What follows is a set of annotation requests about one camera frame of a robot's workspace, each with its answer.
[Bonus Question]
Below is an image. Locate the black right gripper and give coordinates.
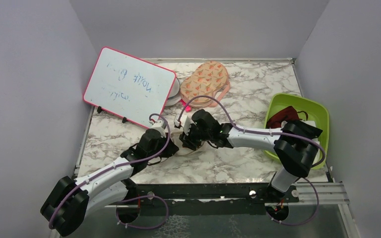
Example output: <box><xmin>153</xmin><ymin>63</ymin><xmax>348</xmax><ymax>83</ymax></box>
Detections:
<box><xmin>179</xmin><ymin>122</ymin><xmax>212</xmax><ymax>151</ymax></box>

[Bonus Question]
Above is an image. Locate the white mesh laundry bag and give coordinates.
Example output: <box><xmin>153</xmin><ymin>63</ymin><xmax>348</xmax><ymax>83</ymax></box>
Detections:
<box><xmin>171</xmin><ymin>131</ymin><xmax>207</xmax><ymax>158</ymax></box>

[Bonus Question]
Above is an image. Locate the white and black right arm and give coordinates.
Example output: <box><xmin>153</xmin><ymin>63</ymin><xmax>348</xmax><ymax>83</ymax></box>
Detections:
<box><xmin>174</xmin><ymin>109</ymin><xmax>322</xmax><ymax>202</ymax></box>

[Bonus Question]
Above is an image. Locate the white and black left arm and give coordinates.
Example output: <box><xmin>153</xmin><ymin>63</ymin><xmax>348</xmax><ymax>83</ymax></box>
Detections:
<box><xmin>40</xmin><ymin>128</ymin><xmax>178</xmax><ymax>237</ymax></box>

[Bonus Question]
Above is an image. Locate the orange patterned bra wash bag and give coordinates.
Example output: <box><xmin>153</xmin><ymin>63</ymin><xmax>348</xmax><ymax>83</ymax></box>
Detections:
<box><xmin>180</xmin><ymin>61</ymin><xmax>231</xmax><ymax>108</ymax></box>

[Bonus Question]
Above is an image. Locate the white round object behind whiteboard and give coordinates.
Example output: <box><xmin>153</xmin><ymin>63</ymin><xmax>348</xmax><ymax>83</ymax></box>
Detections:
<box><xmin>165</xmin><ymin>78</ymin><xmax>181</xmax><ymax>107</ymax></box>

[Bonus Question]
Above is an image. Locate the pink framed whiteboard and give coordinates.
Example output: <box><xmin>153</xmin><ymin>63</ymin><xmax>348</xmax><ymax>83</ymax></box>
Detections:
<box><xmin>83</xmin><ymin>47</ymin><xmax>176</xmax><ymax>128</ymax></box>

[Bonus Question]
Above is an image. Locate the dark red cloth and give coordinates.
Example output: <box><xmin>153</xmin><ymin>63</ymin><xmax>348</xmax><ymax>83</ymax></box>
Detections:
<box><xmin>265</xmin><ymin>106</ymin><xmax>309</xmax><ymax>129</ymax></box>

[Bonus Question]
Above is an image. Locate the green plastic basin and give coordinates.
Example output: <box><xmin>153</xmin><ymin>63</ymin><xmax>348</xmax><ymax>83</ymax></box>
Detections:
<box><xmin>264</xmin><ymin>93</ymin><xmax>330</xmax><ymax>152</ymax></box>

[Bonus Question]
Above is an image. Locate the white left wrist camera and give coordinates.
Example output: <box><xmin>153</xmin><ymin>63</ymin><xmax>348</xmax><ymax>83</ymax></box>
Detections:
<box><xmin>150</xmin><ymin>119</ymin><xmax>167</xmax><ymax>138</ymax></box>

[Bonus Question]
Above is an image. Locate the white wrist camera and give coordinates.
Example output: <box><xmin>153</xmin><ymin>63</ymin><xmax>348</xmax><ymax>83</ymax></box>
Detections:
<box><xmin>150</xmin><ymin>119</ymin><xmax>167</xmax><ymax>138</ymax></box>
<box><xmin>174</xmin><ymin>114</ymin><xmax>192</xmax><ymax>135</ymax></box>

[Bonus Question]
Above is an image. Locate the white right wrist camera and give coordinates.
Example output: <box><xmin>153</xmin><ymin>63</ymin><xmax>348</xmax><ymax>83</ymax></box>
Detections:
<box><xmin>174</xmin><ymin>114</ymin><xmax>192</xmax><ymax>135</ymax></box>

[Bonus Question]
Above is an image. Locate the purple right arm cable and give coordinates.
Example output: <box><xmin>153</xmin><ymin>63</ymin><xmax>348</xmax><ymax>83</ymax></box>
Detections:
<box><xmin>175</xmin><ymin>95</ymin><xmax>326</xmax><ymax>168</ymax></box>

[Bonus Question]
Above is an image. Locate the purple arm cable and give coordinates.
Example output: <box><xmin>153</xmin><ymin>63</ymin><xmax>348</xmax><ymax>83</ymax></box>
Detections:
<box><xmin>175</xmin><ymin>95</ymin><xmax>326</xmax><ymax>168</ymax></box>
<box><xmin>48</xmin><ymin>114</ymin><xmax>172</xmax><ymax>230</ymax></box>

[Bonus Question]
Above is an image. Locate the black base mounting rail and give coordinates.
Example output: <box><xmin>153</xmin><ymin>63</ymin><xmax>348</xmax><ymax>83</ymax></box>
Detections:
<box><xmin>113</xmin><ymin>182</ymin><xmax>299</xmax><ymax>223</ymax></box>

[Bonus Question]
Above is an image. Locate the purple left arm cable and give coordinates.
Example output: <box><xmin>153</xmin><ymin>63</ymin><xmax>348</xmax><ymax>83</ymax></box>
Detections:
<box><xmin>48</xmin><ymin>114</ymin><xmax>172</xmax><ymax>230</ymax></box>

